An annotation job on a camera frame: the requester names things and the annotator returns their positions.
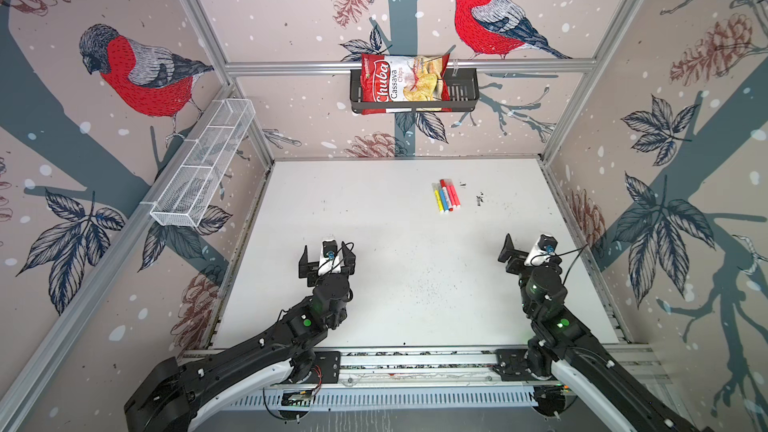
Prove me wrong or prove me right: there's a pink highlighter pen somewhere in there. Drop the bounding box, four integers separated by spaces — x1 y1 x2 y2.
446 180 461 208

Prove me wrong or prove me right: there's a blue highlighter pen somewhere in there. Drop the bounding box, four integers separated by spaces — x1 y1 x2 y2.
438 187 452 212

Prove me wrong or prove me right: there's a white marker pen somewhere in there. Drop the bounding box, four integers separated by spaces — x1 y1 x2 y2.
446 187 454 211

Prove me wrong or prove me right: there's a yellow highlighter pen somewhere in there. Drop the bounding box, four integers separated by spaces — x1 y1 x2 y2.
432 184 445 214

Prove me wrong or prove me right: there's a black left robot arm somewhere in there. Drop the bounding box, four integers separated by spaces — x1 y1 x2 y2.
124 240 356 431

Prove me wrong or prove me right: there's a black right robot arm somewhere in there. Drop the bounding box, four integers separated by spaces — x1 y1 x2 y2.
496 234 697 431

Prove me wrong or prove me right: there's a red cassava chips bag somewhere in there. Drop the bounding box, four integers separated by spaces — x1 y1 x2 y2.
360 52 452 116

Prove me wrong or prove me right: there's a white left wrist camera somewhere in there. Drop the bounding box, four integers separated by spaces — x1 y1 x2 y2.
318 239 343 276

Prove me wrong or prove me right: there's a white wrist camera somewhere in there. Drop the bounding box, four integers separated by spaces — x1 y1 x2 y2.
318 239 343 276
524 234 558 267

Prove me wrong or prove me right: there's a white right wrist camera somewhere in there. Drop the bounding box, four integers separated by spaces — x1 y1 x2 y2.
524 234 558 267

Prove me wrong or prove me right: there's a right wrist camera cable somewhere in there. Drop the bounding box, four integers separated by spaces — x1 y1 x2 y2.
554 243 592 289

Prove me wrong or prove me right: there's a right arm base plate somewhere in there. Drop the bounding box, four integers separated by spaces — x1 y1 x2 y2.
492 347 562 384

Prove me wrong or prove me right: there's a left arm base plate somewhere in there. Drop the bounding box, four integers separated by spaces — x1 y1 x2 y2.
287 350 341 385

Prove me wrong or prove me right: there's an aluminium front rail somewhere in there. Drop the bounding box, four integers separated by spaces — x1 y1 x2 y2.
172 344 671 390

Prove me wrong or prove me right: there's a white mesh wall tray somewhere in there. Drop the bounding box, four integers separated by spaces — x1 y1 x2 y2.
150 98 255 228

